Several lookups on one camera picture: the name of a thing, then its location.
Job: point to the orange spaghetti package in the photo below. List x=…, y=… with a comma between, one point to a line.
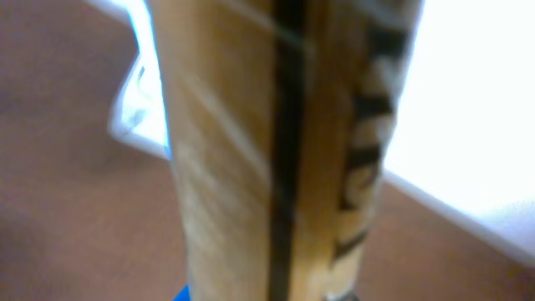
x=279, y=116

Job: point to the white barcode scanner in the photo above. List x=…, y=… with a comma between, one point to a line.
x=137, y=118

